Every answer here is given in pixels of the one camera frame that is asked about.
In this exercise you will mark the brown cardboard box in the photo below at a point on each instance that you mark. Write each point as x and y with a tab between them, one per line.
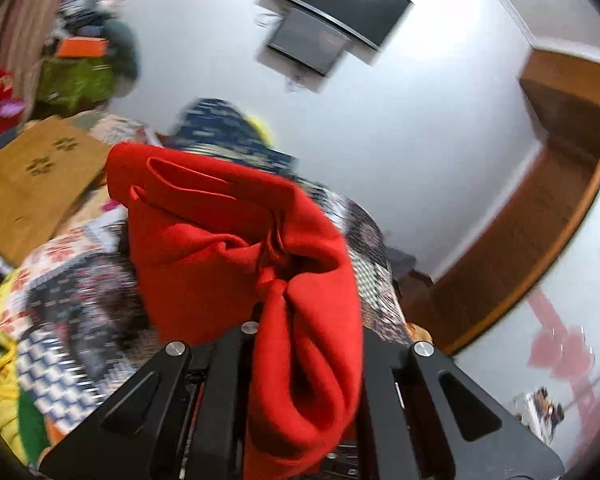
43	172

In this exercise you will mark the small grey wall monitor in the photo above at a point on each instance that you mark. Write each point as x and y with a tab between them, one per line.
308	41

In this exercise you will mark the pile of grey clothes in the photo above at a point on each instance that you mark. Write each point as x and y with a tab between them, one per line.
100	19

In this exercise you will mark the patchwork patterned bedspread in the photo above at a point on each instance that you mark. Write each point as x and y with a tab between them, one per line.
80	324

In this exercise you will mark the green storage box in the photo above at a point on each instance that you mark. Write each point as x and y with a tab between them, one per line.
70	82

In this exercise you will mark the red garment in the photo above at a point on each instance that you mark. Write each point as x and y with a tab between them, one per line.
214	245

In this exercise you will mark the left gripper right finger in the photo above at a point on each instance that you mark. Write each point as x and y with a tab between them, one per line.
421	417

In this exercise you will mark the brown wooden wardrobe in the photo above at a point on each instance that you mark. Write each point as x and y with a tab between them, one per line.
538	221

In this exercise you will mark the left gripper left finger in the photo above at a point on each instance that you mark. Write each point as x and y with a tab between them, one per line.
181	416

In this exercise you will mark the yellow printed cloth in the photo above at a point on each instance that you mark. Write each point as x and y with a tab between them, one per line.
9	387

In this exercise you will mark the orange box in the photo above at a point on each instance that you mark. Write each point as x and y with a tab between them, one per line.
82	47

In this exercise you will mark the dark patterned folded garment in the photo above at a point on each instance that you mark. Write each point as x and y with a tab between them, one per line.
215	128

